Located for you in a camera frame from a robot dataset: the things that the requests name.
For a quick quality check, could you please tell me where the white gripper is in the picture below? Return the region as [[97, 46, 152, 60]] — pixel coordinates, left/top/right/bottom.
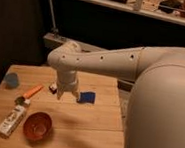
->
[[56, 70, 80, 100]]

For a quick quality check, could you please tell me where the red-brown ceramic bowl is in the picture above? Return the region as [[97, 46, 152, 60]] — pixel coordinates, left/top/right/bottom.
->
[[23, 112, 52, 142]]

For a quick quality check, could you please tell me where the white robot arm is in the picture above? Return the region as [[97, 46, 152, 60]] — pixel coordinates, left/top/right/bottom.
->
[[47, 41, 185, 148]]

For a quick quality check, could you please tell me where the blue sponge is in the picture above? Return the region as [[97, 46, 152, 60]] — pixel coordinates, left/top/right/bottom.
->
[[78, 91, 96, 104]]

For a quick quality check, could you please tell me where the orange marker pen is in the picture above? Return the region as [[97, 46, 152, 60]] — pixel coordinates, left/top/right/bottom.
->
[[22, 85, 43, 99]]

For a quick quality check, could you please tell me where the blue plastic cup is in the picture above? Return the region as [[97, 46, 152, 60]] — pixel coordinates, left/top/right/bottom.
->
[[4, 72, 19, 89]]

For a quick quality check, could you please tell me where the white rectangular box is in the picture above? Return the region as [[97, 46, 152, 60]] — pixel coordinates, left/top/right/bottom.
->
[[0, 105, 26, 137]]

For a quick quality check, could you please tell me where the metal stand pole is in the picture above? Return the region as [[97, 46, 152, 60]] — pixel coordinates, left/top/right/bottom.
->
[[48, 0, 67, 41]]

